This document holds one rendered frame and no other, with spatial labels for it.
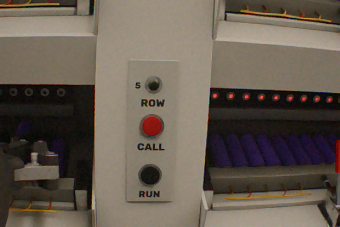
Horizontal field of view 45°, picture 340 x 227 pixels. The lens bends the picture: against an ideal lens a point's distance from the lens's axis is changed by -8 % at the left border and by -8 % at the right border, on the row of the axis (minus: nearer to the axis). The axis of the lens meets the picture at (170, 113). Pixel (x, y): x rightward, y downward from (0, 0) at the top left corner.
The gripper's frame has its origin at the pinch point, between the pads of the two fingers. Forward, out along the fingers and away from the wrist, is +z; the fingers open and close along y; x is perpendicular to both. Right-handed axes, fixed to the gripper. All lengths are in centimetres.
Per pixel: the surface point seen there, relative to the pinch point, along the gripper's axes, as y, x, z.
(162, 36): -14.0, -10.2, -8.0
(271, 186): -27.6, 4.0, 2.0
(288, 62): -25.3, -8.7, -7.2
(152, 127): -13.5, -2.8, -7.1
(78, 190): -7.0, 3.7, -1.2
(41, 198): -3.1, 4.9, 0.2
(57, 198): -4.7, 4.9, 0.2
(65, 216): -5.6, 6.5, -0.6
